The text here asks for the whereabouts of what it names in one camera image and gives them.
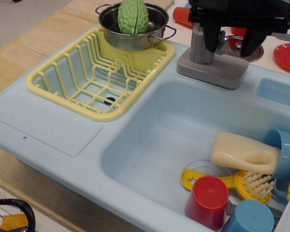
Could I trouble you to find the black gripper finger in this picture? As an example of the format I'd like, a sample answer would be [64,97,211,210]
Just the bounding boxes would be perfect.
[241,28,272,57]
[203,22,221,52]

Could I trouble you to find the yellow dish drying rack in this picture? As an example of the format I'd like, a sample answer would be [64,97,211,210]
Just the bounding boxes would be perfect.
[25,25,176,122]

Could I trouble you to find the red plate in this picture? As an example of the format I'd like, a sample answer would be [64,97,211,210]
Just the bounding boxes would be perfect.
[273,43,290,72]

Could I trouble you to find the grey faucet lever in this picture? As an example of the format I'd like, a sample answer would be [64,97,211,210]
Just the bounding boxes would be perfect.
[218,30,226,46]

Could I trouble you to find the grey toy knife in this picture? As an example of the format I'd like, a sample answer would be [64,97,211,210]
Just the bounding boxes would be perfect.
[272,33,290,42]

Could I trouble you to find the white object corner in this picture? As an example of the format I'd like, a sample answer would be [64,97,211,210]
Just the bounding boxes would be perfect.
[274,202,290,232]

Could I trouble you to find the blue cup in sink front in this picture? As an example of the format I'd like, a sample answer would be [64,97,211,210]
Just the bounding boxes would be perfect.
[221,200,275,232]

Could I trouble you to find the grey toy faucet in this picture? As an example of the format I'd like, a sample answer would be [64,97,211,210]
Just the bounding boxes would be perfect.
[176,23,248,89]

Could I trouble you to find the green toy vegetable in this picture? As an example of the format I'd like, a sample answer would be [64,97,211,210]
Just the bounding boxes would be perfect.
[117,0,149,35]

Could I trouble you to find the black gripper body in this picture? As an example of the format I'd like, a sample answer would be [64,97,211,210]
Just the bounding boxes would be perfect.
[188,0,290,35]

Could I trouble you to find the yellow dish brush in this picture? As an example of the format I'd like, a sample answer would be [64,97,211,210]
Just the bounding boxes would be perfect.
[180,169,274,204]

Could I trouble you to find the red cup in sink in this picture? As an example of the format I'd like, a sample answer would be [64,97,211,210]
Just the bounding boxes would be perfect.
[185,176,229,231]

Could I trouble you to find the black cable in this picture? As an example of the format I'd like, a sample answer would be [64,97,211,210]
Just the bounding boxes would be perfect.
[0,198,36,232]

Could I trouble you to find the blue cup in sink right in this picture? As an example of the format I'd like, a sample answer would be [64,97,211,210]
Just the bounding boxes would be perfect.
[262,128,290,200]

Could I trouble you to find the light blue toy sink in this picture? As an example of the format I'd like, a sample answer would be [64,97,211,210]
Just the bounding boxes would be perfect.
[0,30,290,232]

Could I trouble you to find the red cup lying down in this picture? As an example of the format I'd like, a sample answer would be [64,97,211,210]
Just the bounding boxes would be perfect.
[173,7,193,28]

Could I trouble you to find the small steel pot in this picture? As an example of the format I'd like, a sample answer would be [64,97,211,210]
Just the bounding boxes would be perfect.
[95,2,176,51]

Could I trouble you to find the red upright cup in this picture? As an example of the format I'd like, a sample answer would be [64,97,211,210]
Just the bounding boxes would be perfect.
[231,27,246,37]

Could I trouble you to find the blue cup in sink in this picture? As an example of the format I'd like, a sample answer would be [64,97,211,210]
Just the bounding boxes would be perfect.
[221,200,275,232]
[262,128,290,200]

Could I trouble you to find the steel pot lid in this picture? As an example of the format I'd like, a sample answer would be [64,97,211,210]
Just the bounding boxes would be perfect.
[225,35,264,62]

